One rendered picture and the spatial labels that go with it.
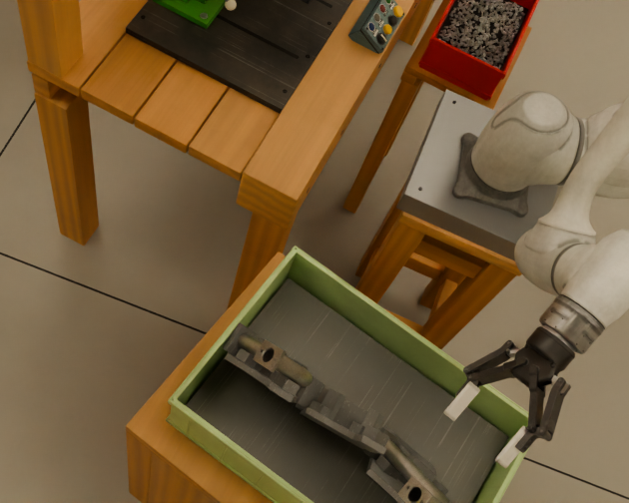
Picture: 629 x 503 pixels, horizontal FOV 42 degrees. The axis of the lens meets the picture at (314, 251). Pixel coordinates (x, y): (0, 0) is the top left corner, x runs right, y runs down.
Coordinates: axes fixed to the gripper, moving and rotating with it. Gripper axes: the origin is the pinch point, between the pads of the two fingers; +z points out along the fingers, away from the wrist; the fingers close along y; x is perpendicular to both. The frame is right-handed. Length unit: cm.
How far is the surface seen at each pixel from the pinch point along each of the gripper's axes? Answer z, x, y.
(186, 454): 42, -7, -45
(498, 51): -77, 19, -87
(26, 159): 32, -23, -192
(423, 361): -3.0, 17.7, -35.7
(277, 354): 11.5, -25.9, -20.8
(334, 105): -36, -10, -85
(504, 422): -4.3, 33.8, -22.3
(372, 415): 10.6, 1.9, -22.0
